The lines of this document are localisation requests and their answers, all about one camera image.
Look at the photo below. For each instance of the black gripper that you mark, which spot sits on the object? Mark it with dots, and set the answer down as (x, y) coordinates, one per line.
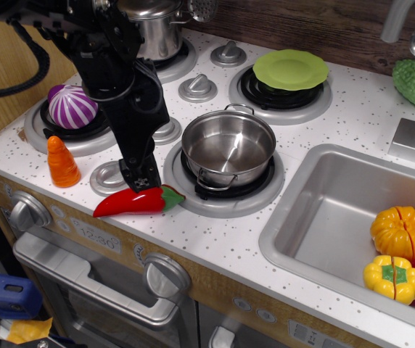
(135, 112)

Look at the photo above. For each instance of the red toy chili pepper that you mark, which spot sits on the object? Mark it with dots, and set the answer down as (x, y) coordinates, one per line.
(150, 201)

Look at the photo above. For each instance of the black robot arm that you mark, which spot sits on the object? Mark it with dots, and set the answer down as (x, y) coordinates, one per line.
(103, 44)

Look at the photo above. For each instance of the small steel pan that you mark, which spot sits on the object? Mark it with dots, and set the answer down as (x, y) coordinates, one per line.
(227, 148)

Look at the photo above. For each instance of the tall steel pot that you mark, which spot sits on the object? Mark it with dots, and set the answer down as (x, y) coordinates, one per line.
(159, 25)

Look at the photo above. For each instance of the yellow toy bell pepper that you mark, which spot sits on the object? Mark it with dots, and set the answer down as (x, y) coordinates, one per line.
(392, 277)

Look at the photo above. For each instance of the grey stove knob front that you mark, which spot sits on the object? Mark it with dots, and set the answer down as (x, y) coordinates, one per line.
(107, 179)

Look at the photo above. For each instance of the grey stove knob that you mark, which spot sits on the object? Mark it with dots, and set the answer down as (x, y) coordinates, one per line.
(228, 55)
(197, 90)
(107, 179)

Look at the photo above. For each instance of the grey stove knob hidden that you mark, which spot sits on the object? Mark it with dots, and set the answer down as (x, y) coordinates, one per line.
(167, 133)

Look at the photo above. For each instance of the front left stove burner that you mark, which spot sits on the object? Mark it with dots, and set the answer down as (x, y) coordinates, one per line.
(36, 132)

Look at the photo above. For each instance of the stove burner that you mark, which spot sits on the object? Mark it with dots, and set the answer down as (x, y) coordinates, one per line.
(228, 204)
(36, 132)
(277, 106)

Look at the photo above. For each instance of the orange toy carrot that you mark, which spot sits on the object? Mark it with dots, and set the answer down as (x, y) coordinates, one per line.
(63, 170)

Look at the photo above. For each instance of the purple striped toy onion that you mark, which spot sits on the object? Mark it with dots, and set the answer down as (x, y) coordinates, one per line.
(70, 108)

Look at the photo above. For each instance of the grey stove knob middle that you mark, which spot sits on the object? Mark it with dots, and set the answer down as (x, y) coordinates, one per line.
(197, 90)

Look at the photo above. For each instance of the grey oven dial right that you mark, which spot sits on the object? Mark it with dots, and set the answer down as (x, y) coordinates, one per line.
(163, 277)

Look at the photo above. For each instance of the grey oven dial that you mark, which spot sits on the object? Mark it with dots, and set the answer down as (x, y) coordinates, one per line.
(28, 212)
(163, 277)

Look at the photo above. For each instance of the front right stove burner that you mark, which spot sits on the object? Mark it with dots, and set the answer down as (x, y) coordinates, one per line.
(228, 204)

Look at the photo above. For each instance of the grey oven dial left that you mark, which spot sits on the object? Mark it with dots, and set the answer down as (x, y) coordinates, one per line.
(28, 212)

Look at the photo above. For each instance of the grey stove knob back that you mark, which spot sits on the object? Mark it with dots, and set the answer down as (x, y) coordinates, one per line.
(228, 55)

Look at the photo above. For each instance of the back right stove burner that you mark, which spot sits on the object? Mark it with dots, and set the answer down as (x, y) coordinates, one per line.
(277, 106)

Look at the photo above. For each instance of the hanging steel skimmer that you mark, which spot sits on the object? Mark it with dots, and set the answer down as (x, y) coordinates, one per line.
(203, 10)

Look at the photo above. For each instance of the green plastic plate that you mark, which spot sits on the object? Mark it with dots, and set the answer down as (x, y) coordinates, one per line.
(290, 70)

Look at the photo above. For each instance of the blue plastic tool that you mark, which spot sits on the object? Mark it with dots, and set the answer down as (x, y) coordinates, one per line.
(19, 298)

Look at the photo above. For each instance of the grey toy sink basin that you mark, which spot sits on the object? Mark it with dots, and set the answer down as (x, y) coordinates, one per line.
(320, 229)

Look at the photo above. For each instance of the yellow cloth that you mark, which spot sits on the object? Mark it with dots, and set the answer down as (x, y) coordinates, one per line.
(23, 331)

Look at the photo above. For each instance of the orange toy pumpkin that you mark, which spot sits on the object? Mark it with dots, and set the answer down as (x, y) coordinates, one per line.
(393, 232)

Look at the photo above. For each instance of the silver toy faucet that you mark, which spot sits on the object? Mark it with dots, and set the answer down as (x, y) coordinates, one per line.
(403, 142)

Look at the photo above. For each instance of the grey oven door handle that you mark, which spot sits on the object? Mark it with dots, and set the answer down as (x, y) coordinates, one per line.
(72, 271)

